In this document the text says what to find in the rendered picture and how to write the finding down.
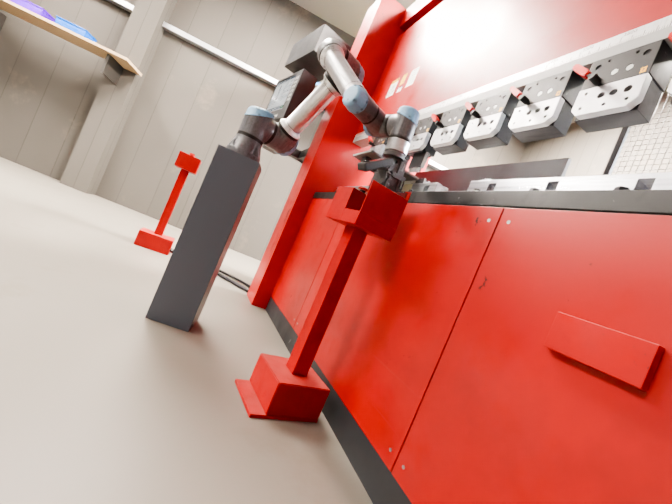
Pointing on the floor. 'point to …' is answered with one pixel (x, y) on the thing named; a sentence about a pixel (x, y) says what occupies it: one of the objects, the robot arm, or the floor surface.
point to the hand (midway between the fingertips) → (369, 209)
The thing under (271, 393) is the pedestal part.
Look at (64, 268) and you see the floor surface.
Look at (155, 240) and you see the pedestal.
